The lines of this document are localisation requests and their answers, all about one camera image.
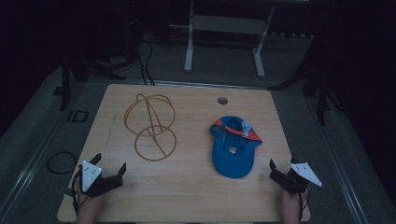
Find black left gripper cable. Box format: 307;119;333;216
71;169;84;217

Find blue cap with orange trim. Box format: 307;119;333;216
208;115;263;180

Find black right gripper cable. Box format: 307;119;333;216
298;186;311;221

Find person's right hand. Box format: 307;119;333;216
281;186;310;224

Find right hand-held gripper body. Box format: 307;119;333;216
268;161;323;195

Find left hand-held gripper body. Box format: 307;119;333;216
78;160;124;198

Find white metal stand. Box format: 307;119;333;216
169;0;276;78

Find black coiled floor cable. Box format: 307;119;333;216
46;150;78;175

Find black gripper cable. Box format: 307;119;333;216
298;186;311;221
71;169;84;217

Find black hanging cables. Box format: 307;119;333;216
135;38;156;86

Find person's left hand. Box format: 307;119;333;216
74;186;105;224

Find gold wire hat stand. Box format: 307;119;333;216
123;92;178;162

